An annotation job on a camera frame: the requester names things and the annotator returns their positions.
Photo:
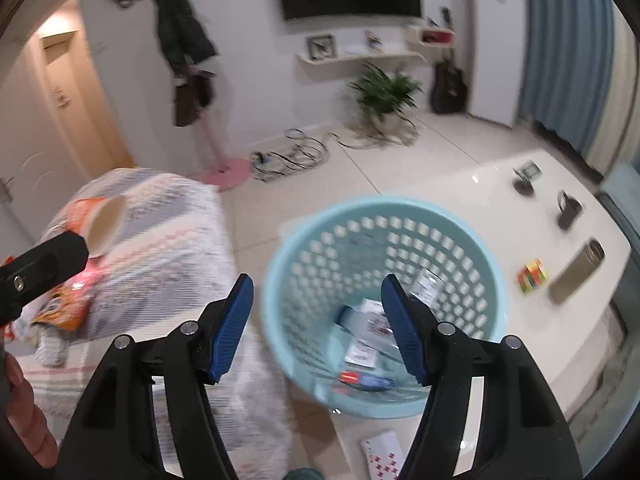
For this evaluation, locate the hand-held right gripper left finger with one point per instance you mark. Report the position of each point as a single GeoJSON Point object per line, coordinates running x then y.
{"type": "Point", "coordinates": [230, 330]}

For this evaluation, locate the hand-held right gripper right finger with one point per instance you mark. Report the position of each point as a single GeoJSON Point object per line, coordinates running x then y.
{"type": "Point", "coordinates": [405, 330]}

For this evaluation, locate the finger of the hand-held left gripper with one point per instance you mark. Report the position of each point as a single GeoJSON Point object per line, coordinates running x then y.
{"type": "Point", "coordinates": [45, 265]}

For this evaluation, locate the orange snack bag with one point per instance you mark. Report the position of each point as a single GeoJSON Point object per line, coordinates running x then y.
{"type": "Point", "coordinates": [60, 307]}
{"type": "Point", "coordinates": [75, 212]}

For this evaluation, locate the orange paper cup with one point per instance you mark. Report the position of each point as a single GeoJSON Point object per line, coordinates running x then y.
{"type": "Point", "coordinates": [107, 225]}

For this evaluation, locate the light blue plastic basket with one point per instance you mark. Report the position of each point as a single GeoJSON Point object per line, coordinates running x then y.
{"type": "Point", "coordinates": [310, 270]}

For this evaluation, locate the person's left hand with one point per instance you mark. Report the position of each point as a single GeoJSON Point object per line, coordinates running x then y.
{"type": "Point", "coordinates": [22, 415]}

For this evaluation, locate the blue and white packet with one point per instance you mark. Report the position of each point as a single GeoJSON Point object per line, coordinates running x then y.
{"type": "Point", "coordinates": [360, 316]}

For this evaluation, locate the white label wrapper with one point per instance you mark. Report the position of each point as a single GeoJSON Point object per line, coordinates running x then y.
{"type": "Point", "coordinates": [425, 286]}

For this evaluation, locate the white paper packet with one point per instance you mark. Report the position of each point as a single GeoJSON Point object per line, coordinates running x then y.
{"type": "Point", "coordinates": [361, 352]}

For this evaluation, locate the red and blue packet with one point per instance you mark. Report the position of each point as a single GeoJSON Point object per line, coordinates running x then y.
{"type": "Point", "coordinates": [367, 380]}

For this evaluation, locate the striped woven blanket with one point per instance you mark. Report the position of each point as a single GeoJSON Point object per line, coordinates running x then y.
{"type": "Point", "coordinates": [170, 240]}

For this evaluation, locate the white door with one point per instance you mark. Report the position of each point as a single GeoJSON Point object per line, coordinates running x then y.
{"type": "Point", "coordinates": [30, 150]}

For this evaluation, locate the red patterned card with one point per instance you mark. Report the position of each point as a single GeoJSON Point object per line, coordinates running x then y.
{"type": "Point", "coordinates": [382, 457]}

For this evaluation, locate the colourful puzzle cube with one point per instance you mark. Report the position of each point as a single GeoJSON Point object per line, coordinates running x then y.
{"type": "Point", "coordinates": [532, 276]}

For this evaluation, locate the pink coat rack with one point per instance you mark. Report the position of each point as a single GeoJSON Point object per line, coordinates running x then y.
{"type": "Point", "coordinates": [227, 175]}

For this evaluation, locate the metal thermos bottle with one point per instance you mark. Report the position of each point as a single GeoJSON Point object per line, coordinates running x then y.
{"type": "Point", "coordinates": [575, 272]}

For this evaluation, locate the phone stand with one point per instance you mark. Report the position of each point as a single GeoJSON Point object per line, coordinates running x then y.
{"type": "Point", "coordinates": [526, 180]}

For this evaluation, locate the black mug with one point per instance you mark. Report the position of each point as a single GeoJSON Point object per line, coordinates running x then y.
{"type": "Point", "coordinates": [569, 212]}

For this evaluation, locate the brown hanging bag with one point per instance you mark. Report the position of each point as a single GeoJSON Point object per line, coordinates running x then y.
{"type": "Point", "coordinates": [185, 102]}

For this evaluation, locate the black hanging bag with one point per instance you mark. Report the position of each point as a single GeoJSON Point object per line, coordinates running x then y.
{"type": "Point", "coordinates": [205, 91]}

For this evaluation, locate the green potted plant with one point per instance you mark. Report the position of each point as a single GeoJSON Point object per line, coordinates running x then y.
{"type": "Point", "coordinates": [382, 92]}

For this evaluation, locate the black acoustic guitar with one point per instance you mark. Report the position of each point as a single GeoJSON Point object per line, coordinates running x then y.
{"type": "Point", "coordinates": [448, 87]}

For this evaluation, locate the white curved lower shelf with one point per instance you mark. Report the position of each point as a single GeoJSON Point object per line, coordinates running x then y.
{"type": "Point", "coordinates": [360, 57]}

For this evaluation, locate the black padded coat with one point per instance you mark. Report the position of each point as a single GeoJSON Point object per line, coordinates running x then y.
{"type": "Point", "coordinates": [182, 25]}

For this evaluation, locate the white and red box shelf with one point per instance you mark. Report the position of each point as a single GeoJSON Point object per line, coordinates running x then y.
{"type": "Point", "coordinates": [432, 36]}

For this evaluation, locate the framed butterfly picture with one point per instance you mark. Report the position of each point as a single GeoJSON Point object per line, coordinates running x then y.
{"type": "Point", "coordinates": [320, 46]}

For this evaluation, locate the white standing air conditioner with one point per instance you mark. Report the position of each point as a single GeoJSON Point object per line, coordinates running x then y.
{"type": "Point", "coordinates": [495, 40]}

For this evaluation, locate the cream curtain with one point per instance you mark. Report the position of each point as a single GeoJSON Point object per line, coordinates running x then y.
{"type": "Point", "coordinates": [622, 100]}

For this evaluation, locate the blue curtain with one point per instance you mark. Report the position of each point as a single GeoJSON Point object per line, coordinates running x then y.
{"type": "Point", "coordinates": [565, 55]}

